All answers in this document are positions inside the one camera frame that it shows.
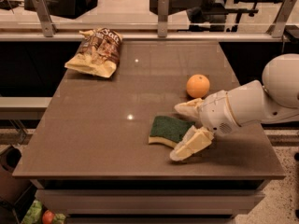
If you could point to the green and yellow sponge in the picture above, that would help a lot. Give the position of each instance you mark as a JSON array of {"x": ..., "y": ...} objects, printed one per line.
[{"x": 168, "y": 131}]

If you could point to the red tomato in bin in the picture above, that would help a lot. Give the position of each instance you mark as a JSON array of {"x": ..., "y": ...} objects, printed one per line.
[{"x": 48, "y": 217}]

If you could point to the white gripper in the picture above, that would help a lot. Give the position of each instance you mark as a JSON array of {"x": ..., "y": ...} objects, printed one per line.
[{"x": 215, "y": 112}]

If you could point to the metal railing bracket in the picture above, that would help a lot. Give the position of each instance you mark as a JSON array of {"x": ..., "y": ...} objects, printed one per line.
[
  {"x": 47, "y": 25},
  {"x": 278, "y": 26},
  {"x": 163, "y": 7}
]

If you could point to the brown chip bag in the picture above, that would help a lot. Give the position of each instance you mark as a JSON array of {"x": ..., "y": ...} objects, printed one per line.
[{"x": 98, "y": 54}]

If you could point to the right metal railing bracket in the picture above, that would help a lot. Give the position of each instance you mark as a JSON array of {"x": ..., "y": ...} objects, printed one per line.
[{"x": 278, "y": 26}]

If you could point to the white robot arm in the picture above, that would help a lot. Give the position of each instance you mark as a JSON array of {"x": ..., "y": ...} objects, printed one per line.
[{"x": 273, "y": 99}]

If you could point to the green snack package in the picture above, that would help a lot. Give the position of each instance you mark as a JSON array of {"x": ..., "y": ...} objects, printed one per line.
[{"x": 34, "y": 214}]

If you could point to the dark bin on floor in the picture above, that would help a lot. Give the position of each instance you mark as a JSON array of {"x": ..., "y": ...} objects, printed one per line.
[{"x": 16, "y": 195}]

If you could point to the orange fruit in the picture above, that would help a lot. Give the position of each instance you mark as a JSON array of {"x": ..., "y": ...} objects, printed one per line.
[{"x": 197, "y": 86}]

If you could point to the middle metal railing bracket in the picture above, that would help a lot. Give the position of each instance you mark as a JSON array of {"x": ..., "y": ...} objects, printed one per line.
[{"x": 163, "y": 7}]

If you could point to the left metal railing bracket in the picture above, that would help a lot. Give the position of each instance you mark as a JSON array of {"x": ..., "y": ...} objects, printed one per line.
[{"x": 47, "y": 25}]

